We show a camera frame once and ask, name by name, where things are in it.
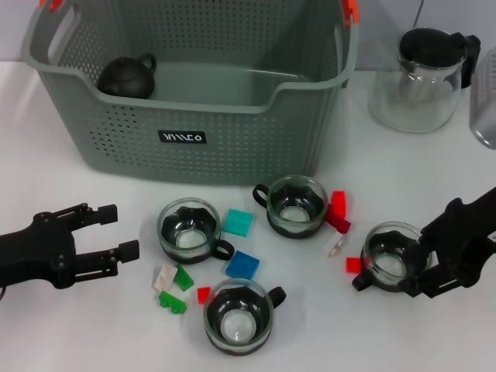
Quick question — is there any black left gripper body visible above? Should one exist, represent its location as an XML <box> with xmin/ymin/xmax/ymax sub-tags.
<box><xmin>0</xmin><ymin>212</ymin><xmax>78</xmax><ymax>290</ymax></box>

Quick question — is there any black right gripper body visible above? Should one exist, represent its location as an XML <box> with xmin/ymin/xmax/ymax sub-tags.
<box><xmin>444</xmin><ymin>188</ymin><xmax>496</xmax><ymax>288</ymax></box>

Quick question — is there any white toy brick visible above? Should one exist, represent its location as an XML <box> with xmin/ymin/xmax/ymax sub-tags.
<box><xmin>151</xmin><ymin>262</ymin><xmax>177</xmax><ymax>291</ymax></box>
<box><xmin>322</xmin><ymin>231</ymin><xmax>346</xmax><ymax>257</ymax></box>

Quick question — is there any green sloped toy brick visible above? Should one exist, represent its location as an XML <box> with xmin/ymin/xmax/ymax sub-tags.
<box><xmin>172</xmin><ymin>263</ymin><xmax>195</xmax><ymax>292</ymax></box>

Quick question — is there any dark red toy brick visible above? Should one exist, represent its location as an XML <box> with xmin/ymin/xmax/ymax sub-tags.
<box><xmin>324</xmin><ymin>211</ymin><xmax>353</xmax><ymax>235</ymax></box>

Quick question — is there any bright red toy brick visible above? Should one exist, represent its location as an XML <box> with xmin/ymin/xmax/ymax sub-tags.
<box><xmin>329</xmin><ymin>189</ymin><xmax>347</xmax><ymax>219</ymax></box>

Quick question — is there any grey perforated plastic storage bin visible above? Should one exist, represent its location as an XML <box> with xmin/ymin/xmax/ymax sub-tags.
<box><xmin>21</xmin><ymin>0</ymin><xmax>360</xmax><ymax>188</ymax></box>

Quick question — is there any green notched toy brick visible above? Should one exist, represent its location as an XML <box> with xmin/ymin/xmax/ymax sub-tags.
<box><xmin>157</xmin><ymin>290</ymin><xmax>188</xmax><ymax>315</ymax></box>

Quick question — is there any teal square toy brick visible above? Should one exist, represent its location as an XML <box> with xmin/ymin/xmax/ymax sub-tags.
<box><xmin>221</xmin><ymin>208</ymin><xmax>257</xmax><ymax>237</ymax></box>

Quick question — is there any blue square toy brick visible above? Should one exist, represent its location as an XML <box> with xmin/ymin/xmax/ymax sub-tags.
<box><xmin>225</xmin><ymin>250</ymin><xmax>261</xmax><ymax>282</ymax></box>

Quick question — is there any glass teapot with black lid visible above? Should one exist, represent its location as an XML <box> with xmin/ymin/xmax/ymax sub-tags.
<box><xmin>367</xmin><ymin>26</ymin><xmax>483</xmax><ymax>135</ymax></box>

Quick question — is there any black ceramic teapot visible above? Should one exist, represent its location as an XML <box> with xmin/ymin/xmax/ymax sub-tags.
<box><xmin>96</xmin><ymin>52</ymin><xmax>158</xmax><ymax>100</ymax></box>

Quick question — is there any thin grey wall cable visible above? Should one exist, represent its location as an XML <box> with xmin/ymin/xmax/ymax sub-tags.
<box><xmin>410</xmin><ymin>0</ymin><xmax>425</xmax><ymax>28</ymax></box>

